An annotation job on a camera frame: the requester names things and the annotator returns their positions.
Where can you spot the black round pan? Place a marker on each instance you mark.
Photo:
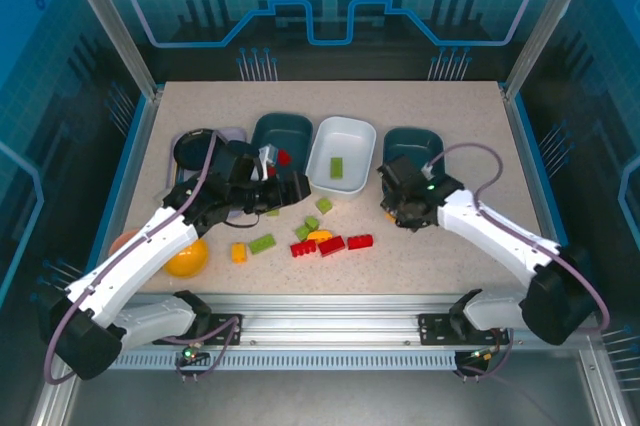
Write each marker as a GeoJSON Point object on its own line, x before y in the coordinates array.
{"type": "Point", "coordinates": [192, 151]}

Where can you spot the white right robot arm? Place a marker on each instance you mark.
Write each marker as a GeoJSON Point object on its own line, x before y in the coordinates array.
{"type": "Point", "coordinates": [490, 231]}

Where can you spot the dark teal plastic container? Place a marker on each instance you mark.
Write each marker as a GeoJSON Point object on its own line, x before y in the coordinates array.
{"type": "Point", "coordinates": [415, 141]}
{"type": "Point", "coordinates": [280, 133]}

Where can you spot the yellow bowl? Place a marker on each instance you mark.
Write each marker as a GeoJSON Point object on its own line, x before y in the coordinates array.
{"type": "Point", "coordinates": [192, 261]}

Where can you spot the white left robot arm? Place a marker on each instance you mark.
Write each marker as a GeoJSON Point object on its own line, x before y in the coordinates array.
{"type": "Point", "coordinates": [140, 241]}

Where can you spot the white plastic container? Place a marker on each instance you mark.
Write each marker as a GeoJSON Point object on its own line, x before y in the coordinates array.
{"type": "Point", "coordinates": [350, 141]}

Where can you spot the aluminium side rail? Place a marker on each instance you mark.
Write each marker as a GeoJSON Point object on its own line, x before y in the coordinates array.
{"type": "Point", "coordinates": [539, 181]}
{"type": "Point", "coordinates": [126, 181]}

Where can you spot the aluminium mounting rail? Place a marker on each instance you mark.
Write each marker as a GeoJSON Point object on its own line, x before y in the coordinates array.
{"type": "Point", "coordinates": [325, 318]}

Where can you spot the lilac plastic tray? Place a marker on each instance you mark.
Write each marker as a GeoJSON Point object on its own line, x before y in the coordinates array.
{"type": "Point", "coordinates": [232, 133]}

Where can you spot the pink bowl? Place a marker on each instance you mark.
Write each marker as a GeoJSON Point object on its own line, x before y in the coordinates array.
{"type": "Point", "coordinates": [122, 241]}

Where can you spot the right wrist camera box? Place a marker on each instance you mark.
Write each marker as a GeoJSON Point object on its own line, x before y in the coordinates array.
{"type": "Point", "coordinates": [429, 171]}

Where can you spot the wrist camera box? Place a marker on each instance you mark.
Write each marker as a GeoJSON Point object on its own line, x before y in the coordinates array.
{"type": "Point", "coordinates": [268, 161]}
{"type": "Point", "coordinates": [429, 171]}

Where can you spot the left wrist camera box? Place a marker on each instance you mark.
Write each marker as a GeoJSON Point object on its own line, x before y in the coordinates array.
{"type": "Point", "coordinates": [268, 161]}

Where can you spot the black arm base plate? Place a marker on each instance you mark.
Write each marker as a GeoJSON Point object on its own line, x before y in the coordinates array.
{"type": "Point", "coordinates": [225, 328]}
{"type": "Point", "coordinates": [432, 328]}

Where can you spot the yellow lego brick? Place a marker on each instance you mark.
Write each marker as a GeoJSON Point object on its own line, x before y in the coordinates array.
{"type": "Point", "coordinates": [320, 235]}
{"type": "Point", "coordinates": [390, 217]}
{"type": "Point", "coordinates": [239, 253]}

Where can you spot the aluminium frame post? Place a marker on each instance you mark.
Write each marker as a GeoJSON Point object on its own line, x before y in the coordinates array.
{"type": "Point", "coordinates": [112, 21]}
{"type": "Point", "coordinates": [550, 21]}

